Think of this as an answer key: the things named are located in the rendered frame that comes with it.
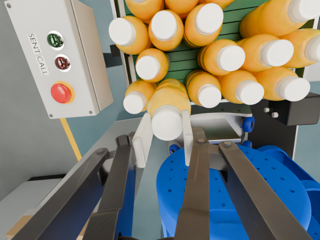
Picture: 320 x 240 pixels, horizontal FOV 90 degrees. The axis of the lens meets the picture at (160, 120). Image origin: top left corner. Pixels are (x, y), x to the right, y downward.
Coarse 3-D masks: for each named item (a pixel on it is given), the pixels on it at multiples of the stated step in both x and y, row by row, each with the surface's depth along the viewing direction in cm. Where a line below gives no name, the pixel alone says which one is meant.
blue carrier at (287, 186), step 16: (176, 160) 40; (256, 160) 37; (272, 160) 36; (160, 176) 36; (176, 176) 35; (272, 176) 32; (288, 176) 31; (160, 192) 31; (176, 192) 31; (224, 192) 30; (288, 192) 28; (304, 192) 28; (160, 208) 32; (176, 208) 28; (224, 208) 27; (288, 208) 25; (304, 208) 25; (176, 224) 26; (224, 224) 24; (240, 224) 24; (304, 224) 23
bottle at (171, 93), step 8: (168, 80) 32; (176, 80) 33; (160, 88) 25; (168, 88) 24; (176, 88) 24; (184, 88) 31; (152, 96) 24; (160, 96) 22; (168, 96) 22; (176, 96) 22; (184, 96) 23; (152, 104) 22; (160, 104) 21; (168, 104) 21; (176, 104) 21; (184, 104) 22; (152, 112) 22
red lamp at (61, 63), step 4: (60, 56) 27; (56, 60) 26; (60, 60) 26; (64, 60) 27; (56, 64) 27; (60, 64) 27; (64, 64) 27; (68, 64) 27; (60, 68) 27; (64, 68) 27
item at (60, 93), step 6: (54, 84) 28; (60, 84) 28; (54, 90) 28; (60, 90) 28; (66, 90) 28; (54, 96) 29; (60, 96) 29; (66, 96) 29; (60, 102) 29; (66, 102) 29
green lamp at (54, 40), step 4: (48, 36) 25; (52, 36) 25; (56, 36) 25; (48, 40) 25; (52, 40) 25; (56, 40) 25; (60, 40) 26; (52, 44) 26; (56, 44) 26; (60, 44) 26
